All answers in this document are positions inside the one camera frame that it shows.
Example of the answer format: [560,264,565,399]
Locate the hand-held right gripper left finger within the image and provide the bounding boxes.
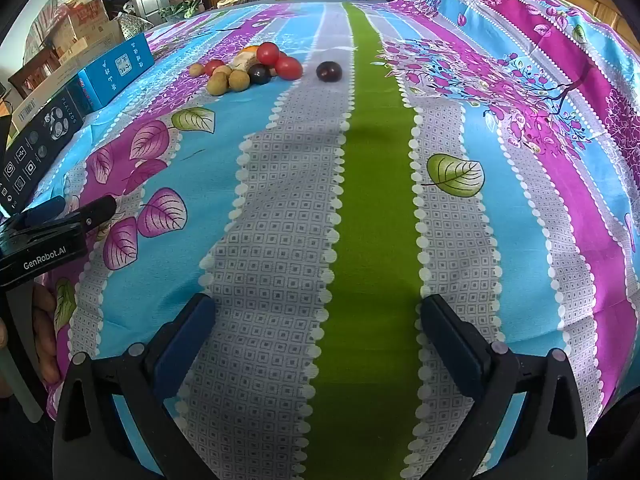
[52,292,236,480]

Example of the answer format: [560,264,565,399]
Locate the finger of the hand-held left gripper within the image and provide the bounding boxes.
[19,196,68,227]
[62,195,119,234]

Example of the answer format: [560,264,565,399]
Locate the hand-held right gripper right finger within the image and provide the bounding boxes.
[415,294,588,480]

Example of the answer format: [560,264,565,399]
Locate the pale sugarcane piece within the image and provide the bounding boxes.
[231,51,261,72]

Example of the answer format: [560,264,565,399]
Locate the person's left hand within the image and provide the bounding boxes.
[30,282,63,387]

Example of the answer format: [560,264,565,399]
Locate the black printed box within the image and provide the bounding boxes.
[0,82,91,213]

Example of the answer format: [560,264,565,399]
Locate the long brown cardboard box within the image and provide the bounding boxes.
[10,60,86,131]

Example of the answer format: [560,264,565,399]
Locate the blue printed box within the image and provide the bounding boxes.
[77,32,156,111]

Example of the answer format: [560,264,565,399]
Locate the stack of cardboard boxes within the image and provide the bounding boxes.
[47,0,126,56]

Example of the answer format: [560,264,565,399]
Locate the green leafy vegetables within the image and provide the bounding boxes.
[160,2,206,22]

